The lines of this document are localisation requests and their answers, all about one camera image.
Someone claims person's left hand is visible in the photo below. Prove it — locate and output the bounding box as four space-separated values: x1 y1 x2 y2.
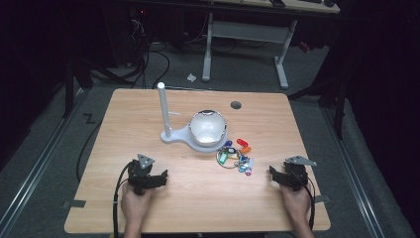
120 181 157 227

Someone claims white stand with pole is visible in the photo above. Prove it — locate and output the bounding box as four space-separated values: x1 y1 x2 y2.
157 81 230 154

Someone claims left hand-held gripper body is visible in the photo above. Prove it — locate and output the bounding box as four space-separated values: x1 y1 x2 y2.
127 153 160 196

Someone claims bunch of coloured key tags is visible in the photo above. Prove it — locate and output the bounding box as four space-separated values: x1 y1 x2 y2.
215 138 257 178

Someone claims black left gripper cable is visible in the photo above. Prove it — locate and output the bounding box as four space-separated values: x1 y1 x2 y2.
112 161 134 238

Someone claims black floor cable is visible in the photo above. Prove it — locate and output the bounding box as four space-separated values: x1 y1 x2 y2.
75 121 103 183

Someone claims desk with white legs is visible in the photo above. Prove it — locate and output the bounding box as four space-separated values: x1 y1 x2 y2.
184 0 342 90

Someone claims shiny silver bowl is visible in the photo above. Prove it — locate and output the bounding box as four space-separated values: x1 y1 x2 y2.
188 109 229 149

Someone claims person's right hand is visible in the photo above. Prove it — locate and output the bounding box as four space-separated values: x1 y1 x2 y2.
278 183 313 230

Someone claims black metal stand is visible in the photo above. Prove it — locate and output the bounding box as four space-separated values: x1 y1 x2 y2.
61 59 94 119
316 75 349 141

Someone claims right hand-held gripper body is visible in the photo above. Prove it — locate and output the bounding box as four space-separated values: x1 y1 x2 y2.
277 155 318 192

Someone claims metal floor rail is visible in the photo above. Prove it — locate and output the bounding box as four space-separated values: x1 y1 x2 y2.
321 105 387 238
0 87 89 238

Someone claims tangle of black cables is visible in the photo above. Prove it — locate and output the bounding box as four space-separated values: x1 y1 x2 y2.
129 9 171 90

